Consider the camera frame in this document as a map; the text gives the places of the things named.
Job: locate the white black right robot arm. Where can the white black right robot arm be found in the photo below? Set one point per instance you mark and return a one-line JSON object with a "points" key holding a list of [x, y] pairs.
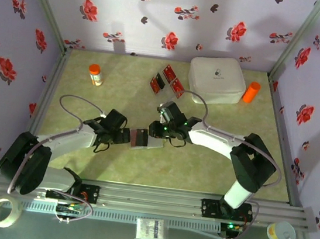
{"points": [[216, 140]]}

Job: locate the orange cylinder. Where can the orange cylinder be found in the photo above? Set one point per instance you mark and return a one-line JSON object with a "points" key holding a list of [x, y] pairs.
{"points": [[251, 92]]}

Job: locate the black VIP card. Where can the black VIP card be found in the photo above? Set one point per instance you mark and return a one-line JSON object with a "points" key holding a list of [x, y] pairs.
{"points": [[139, 137], [160, 80]]}

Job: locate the white medicine case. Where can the white medicine case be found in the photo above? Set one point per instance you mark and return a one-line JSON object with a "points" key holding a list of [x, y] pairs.
{"points": [[216, 80]]}

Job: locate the aluminium table side rail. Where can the aluminium table side rail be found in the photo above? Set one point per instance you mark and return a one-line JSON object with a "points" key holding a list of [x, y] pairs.
{"points": [[281, 126], [48, 96]]}

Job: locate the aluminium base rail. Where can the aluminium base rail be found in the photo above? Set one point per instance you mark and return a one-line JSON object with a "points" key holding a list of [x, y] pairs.
{"points": [[152, 196]]}

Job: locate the aluminium frame post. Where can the aluminium frame post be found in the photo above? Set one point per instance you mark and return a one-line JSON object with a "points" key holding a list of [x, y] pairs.
{"points": [[49, 7], [298, 40]]}

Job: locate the orange-capped pill bottle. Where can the orange-capped pill bottle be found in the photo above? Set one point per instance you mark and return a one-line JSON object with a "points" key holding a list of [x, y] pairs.
{"points": [[96, 75]]}

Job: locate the red VIP card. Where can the red VIP card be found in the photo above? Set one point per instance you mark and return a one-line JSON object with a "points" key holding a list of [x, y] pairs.
{"points": [[177, 86], [169, 73], [155, 86]]}

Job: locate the clear plastic packet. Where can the clear plastic packet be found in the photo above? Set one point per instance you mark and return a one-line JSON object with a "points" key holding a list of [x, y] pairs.
{"points": [[152, 230]]}

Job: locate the small controller circuit board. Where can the small controller circuit board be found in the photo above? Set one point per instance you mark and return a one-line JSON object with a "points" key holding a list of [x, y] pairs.
{"points": [[71, 208], [231, 226]]}

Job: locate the clear tape roll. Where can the clear tape roll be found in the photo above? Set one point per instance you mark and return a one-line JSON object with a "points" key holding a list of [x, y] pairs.
{"points": [[1, 224]]}

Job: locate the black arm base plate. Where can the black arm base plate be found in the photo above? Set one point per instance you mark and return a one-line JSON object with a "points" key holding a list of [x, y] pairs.
{"points": [[210, 208], [91, 193]]}

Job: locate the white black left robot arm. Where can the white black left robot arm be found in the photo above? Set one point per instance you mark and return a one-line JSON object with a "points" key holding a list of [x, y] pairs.
{"points": [[68, 140]]}

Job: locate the white yellow cup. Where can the white yellow cup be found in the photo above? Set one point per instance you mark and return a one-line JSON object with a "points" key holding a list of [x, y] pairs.
{"points": [[280, 233]]}

